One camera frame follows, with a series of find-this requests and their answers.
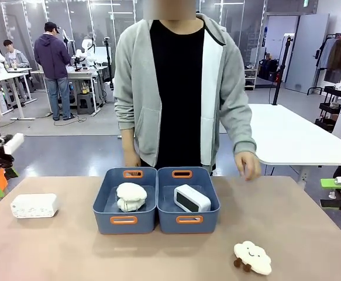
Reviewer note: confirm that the white digital clock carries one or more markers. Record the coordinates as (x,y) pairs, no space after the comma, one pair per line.
(196,197)
(34,205)

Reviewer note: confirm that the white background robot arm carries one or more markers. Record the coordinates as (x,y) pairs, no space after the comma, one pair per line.
(86,52)

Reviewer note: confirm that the person's left forearm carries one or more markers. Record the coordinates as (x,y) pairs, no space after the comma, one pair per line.
(240,131)

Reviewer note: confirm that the person's right forearm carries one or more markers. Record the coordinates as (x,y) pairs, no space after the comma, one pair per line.
(127,131)

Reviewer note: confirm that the person's left hand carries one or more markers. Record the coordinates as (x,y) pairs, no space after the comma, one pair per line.
(247,165)

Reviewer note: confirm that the person's right hand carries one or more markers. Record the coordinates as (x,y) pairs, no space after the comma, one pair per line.
(132,159)

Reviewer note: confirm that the large white table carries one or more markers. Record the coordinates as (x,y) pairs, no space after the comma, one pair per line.
(290,137)

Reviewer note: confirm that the black utility cart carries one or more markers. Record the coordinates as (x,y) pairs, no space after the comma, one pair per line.
(331,108)

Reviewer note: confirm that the white desk with metal legs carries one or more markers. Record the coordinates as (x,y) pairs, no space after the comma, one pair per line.
(15,73)
(79,73)

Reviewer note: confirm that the grey plastic step stool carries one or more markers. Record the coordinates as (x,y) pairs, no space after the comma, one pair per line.
(86,104)

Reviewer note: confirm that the seated man in grey top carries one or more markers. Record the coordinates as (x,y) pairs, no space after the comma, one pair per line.
(15,57)

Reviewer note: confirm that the man in navy hoodie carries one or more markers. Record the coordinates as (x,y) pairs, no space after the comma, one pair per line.
(53,58)

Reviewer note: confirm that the black tripod light stand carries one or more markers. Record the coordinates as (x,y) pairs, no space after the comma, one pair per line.
(281,73)

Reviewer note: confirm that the brown hanging jacket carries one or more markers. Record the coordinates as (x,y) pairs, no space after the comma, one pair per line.
(338,58)

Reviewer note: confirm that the black clothes rack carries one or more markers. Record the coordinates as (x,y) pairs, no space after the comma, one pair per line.
(319,58)

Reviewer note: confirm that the grey door panel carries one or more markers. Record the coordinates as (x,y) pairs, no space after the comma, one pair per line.
(304,52)

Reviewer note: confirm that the white shelf unit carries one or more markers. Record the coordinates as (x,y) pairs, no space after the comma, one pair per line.
(250,73)

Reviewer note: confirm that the person in grey hoodie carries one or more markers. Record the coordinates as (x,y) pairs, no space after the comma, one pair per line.
(176,87)

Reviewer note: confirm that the black camera tripod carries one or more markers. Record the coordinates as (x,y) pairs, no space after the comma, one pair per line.
(108,58)

